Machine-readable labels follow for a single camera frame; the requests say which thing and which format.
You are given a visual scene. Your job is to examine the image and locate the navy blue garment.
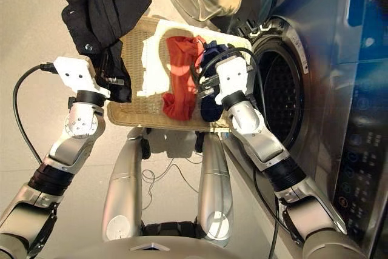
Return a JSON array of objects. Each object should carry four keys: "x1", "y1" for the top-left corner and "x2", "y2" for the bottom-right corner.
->
[{"x1": 193, "y1": 42, "x2": 237, "y2": 122}]

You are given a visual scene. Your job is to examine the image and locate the coral red garment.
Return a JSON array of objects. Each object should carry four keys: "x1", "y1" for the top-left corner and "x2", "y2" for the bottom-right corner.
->
[{"x1": 162, "y1": 35, "x2": 207, "y2": 121}]

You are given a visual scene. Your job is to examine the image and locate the black garment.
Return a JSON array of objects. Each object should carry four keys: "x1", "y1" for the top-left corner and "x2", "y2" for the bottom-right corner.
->
[{"x1": 51, "y1": 0, "x2": 152, "y2": 104}]

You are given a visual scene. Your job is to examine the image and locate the pale woven laundry basket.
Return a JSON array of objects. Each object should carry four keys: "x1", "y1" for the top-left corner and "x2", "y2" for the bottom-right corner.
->
[{"x1": 106, "y1": 16, "x2": 253, "y2": 134}]

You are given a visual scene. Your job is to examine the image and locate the dark wheeled basket stand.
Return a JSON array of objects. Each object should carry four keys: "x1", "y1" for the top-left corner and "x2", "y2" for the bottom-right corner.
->
[{"x1": 127, "y1": 127, "x2": 225, "y2": 160}]

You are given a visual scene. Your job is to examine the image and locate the grey front-load washing machine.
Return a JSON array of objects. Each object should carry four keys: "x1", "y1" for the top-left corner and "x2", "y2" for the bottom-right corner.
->
[{"x1": 209, "y1": 0, "x2": 388, "y2": 259}]

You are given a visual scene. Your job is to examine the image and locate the silver robot leg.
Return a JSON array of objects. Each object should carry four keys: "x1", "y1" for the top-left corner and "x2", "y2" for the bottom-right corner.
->
[
  {"x1": 196, "y1": 133, "x2": 235, "y2": 246},
  {"x1": 101, "y1": 136, "x2": 145, "y2": 241}
]

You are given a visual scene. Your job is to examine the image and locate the silver robot torso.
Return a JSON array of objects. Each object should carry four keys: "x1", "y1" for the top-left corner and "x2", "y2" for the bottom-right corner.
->
[{"x1": 39, "y1": 221, "x2": 273, "y2": 259}]

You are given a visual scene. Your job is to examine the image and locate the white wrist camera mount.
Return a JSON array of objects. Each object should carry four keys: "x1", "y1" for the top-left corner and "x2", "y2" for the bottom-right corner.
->
[
  {"x1": 53, "y1": 55, "x2": 112, "y2": 99},
  {"x1": 213, "y1": 55, "x2": 255, "y2": 105}
]

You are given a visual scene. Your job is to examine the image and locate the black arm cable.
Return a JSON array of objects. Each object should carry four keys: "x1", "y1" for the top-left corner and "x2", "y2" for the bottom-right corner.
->
[
  {"x1": 190, "y1": 47, "x2": 281, "y2": 259},
  {"x1": 12, "y1": 62, "x2": 58, "y2": 164}
]

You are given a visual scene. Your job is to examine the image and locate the thin floor wire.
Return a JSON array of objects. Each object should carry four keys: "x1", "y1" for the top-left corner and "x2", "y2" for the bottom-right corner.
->
[{"x1": 141, "y1": 157, "x2": 204, "y2": 211}]

